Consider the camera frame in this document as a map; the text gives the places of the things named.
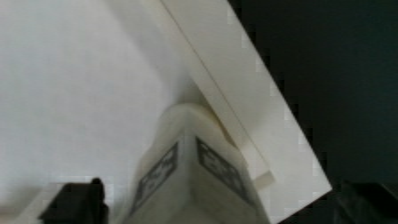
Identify white U-shaped obstacle fence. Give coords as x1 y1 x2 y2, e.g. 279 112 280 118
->
160 0 330 223

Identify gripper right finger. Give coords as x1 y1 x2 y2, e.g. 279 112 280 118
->
334 181 398 224

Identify white leg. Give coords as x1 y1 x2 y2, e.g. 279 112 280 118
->
122 104 270 224

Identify white square table top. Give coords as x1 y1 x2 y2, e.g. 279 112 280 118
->
0 0 202 224

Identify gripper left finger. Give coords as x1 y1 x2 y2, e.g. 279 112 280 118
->
10 177 110 224

